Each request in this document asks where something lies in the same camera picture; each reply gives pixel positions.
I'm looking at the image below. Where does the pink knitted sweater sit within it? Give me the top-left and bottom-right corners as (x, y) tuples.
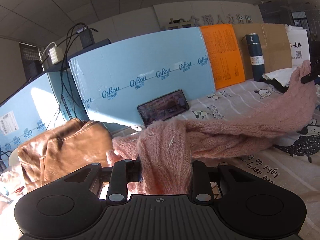
(107, 60), (317, 194)

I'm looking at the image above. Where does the white tote bag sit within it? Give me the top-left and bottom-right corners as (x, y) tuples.
(285, 24), (310, 67)

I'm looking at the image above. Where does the brown cardboard box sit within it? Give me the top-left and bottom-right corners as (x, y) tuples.
(233, 23), (292, 80)

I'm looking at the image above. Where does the white folded garment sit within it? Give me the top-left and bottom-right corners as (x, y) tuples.
(262, 67), (297, 87)

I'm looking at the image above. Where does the brown leather jacket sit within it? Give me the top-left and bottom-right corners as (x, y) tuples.
(17, 118), (112, 192)

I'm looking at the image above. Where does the black folded garment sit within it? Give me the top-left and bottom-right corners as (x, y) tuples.
(259, 77), (288, 94)

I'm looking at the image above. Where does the dark blue vacuum bottle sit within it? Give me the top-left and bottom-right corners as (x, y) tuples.
(243, 33), (265, 82)

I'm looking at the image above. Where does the smartphone playing video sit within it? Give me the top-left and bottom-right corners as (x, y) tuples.
(137, 89), (189, 127)

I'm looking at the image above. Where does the light blue Cabou box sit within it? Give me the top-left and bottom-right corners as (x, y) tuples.
(1, 28), (215, 152)

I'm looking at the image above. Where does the orange box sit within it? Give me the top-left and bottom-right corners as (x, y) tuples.
(200, 24), (246, 89)

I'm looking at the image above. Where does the cartoon print bed sheet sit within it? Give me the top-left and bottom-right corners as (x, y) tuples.
(1, 80), (319, 239)

